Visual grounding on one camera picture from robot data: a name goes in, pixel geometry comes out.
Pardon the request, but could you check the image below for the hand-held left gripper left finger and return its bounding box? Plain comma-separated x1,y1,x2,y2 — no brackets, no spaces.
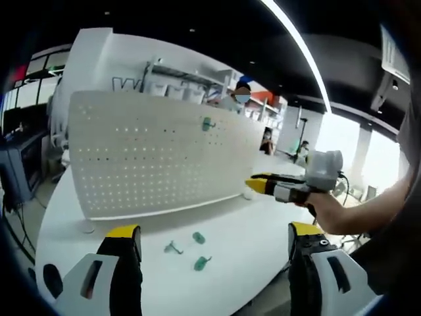
52,224,144,316

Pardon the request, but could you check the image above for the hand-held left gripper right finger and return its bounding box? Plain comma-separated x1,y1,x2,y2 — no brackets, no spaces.
287,222,382,316

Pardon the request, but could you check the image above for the white perforated mounting plate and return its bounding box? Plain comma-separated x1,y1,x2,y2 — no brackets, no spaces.
67,90,260,234

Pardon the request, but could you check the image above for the person's right hand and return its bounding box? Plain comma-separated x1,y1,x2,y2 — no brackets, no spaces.
307,190,336,233

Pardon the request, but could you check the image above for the black kick scooter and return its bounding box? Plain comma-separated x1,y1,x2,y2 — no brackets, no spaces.
289,105,310,162

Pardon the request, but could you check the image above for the person's dark clothing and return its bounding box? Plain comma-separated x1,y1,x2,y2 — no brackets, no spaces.
348,95,421,297

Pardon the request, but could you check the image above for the long ceiling light strip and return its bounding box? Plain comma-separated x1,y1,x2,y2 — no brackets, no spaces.
261,0,332,115

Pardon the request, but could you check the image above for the white storage shelf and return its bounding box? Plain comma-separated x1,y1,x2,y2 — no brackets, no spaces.
144,57,237,103

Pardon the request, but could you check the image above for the grey equipment cabinet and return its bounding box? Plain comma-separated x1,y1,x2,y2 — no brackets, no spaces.
0,131,49,207

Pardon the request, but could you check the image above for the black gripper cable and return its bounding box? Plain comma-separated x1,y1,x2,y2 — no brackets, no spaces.
337,171,351,207

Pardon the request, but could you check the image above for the black floor cable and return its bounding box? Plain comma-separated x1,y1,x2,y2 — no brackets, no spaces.
6,197,37,261

